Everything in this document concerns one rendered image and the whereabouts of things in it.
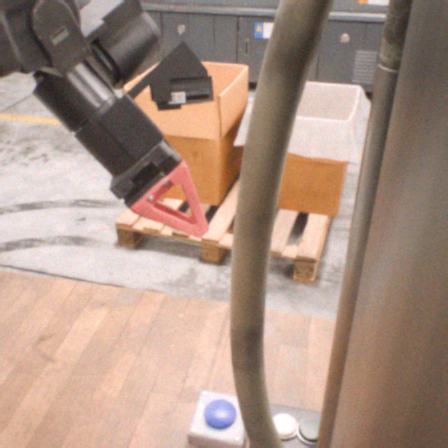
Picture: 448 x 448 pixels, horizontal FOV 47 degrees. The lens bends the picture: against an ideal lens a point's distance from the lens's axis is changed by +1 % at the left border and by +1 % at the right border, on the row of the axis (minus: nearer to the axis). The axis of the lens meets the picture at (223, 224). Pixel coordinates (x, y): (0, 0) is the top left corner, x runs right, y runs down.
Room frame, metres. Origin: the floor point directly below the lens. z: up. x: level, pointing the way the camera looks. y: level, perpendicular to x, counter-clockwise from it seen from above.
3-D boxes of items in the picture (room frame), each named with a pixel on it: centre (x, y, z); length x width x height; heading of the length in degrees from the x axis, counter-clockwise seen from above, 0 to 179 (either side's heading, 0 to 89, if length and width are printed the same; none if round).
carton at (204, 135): (2.59, 0.19, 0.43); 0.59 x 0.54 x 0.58; 164
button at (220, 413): (0.40, 0.00, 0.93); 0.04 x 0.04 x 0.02
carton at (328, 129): (2.48, -0.43, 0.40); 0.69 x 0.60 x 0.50; 163
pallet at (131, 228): (2.53, -0.12, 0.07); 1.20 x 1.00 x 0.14; 162
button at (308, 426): (0.38, -0.10, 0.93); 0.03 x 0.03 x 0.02
